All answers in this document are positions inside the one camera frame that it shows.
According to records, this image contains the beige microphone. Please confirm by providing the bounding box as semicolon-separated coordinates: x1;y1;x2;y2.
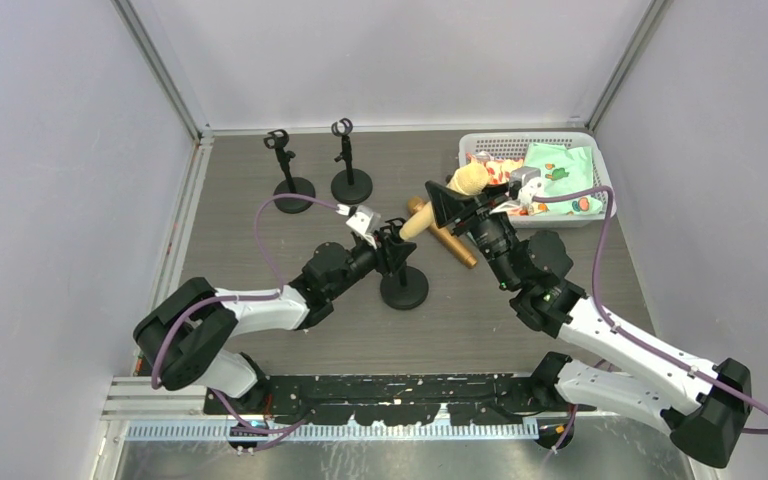
399;162;491;240

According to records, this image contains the black mic stand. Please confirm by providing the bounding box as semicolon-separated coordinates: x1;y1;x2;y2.
379;257;429;310
330;118;373;205
263;129;316;214

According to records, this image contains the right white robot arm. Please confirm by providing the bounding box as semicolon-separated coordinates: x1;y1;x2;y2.
425;181;752;468

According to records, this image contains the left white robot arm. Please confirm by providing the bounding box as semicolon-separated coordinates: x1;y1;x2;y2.
133;218;416;399

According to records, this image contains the gold microphone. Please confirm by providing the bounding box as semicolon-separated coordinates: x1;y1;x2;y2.
407;196;478;269

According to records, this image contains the orange patterned cloth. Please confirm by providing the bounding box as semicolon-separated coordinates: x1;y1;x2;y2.
465;152;548;216

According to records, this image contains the white plastic basket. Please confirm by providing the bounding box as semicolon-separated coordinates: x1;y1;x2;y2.
459;131;611;229

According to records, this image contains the green patterned cloth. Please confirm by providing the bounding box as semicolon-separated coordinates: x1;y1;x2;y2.
524;143;603;216

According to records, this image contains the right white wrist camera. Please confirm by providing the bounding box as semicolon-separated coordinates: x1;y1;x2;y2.
507;166;545;206

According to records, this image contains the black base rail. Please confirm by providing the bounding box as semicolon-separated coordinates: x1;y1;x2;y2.
229;373;570;426

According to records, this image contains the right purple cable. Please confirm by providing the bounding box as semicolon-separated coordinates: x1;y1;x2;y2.
530;184;768;436

